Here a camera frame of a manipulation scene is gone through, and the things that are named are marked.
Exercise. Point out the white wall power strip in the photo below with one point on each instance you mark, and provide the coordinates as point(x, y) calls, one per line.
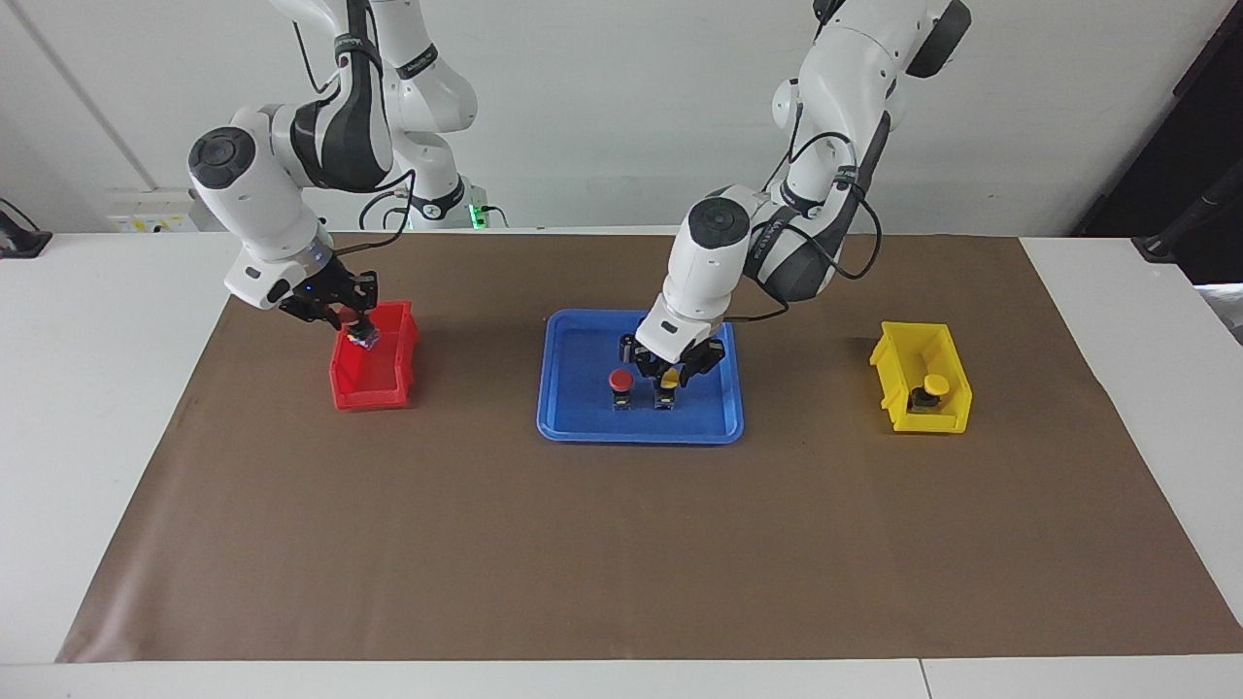
point(146, 218)

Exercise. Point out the red push button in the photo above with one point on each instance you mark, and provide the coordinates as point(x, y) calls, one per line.
point(347, 315)
point(621, 379)

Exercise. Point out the black stand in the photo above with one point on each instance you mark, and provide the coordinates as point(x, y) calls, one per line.
point(1194, 218)

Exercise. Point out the brown paper mat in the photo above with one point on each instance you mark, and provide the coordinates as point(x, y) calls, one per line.
point(621, 544)

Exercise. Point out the black cylindrical capacitor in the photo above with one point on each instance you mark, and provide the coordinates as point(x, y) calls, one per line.
point(627, 348)

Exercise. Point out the blue plastic tray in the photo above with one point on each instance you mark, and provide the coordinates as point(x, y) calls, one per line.
point(583, 408)

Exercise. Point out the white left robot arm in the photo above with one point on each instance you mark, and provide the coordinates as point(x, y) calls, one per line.
point(719, 262)

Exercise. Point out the black background panel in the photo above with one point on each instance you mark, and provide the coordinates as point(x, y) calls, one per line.
point(1194, 136)

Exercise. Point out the black table clamp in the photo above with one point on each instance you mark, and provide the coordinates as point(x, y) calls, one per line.
point(19, 243)

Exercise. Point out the yellow plastic bin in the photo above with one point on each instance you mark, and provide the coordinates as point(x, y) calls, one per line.
point(957, 413)

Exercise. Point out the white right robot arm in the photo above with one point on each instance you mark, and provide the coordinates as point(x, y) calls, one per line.
point(252, 194)

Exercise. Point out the red plastic bin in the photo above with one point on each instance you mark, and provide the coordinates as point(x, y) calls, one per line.
point(374, 383)

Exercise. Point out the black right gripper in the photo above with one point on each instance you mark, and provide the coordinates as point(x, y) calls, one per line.
point(320, 291)

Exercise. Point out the yellow push button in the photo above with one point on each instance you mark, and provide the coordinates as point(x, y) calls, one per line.
point(668, 393)
point(935, 385)

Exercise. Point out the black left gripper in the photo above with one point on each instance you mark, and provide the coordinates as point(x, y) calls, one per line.
point(680, 367)

